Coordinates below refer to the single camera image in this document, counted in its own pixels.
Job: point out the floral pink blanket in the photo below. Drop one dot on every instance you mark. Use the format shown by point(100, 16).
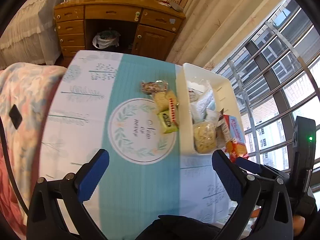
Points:
point(27, 92)

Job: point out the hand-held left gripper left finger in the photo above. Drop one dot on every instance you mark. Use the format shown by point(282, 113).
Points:
point(93, 177)

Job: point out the small white red-edged packet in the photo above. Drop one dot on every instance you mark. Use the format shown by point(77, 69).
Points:
point(198, 83)

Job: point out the white lace dust cover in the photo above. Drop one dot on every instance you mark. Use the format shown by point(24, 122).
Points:
point(30, 25)

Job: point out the metal window grille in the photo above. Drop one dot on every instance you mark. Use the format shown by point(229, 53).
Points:
point(287, 44)

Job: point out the cream packet with red plaid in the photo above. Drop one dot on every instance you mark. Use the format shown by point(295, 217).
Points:
point(162, 100)

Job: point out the white plastic storage bin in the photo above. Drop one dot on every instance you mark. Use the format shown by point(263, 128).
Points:
point(220, 85)

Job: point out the person's right hand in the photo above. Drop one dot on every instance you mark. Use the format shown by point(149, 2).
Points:
point(298, 223)

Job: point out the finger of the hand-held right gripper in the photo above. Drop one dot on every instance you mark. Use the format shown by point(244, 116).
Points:
point(250, 165)

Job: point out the brown white snack packet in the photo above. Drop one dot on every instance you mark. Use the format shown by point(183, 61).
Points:
point(192, 95)

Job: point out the small green snack packet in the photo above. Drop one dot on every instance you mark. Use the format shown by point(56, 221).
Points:
point(167, 122)

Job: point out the large light blue snack packet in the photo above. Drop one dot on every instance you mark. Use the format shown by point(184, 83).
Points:
point(201, 105)

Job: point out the clear wrapped chocolate snack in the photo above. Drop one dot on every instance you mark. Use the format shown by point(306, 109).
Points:
point(150, 87)

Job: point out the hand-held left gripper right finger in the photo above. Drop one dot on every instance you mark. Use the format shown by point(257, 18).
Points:
point(226, 177)

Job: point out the clear packet of orange puffs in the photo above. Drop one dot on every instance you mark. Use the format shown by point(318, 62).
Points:
point(205, 137)

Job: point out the trash bin with white bag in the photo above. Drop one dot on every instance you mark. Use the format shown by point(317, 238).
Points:
point(105, 41)

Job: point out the beige curtain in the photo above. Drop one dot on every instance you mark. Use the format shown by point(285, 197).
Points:
point(220, 25)

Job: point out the wooden desk with drawers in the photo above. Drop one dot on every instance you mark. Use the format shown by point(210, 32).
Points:
point(112, 11)

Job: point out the red biscuit packet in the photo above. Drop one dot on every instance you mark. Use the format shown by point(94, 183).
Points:
point(236, 140)

